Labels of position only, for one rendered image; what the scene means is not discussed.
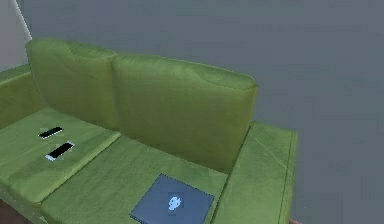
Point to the black remote control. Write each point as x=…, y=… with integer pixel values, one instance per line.
x=50, y=132

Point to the blue-grey closed laptop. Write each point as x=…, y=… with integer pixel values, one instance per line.
x=173, y=203

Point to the green sofa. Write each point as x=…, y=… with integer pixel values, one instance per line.
x=173, y=113

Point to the black phone with pale edge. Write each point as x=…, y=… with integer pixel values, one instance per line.
x=60, y=150

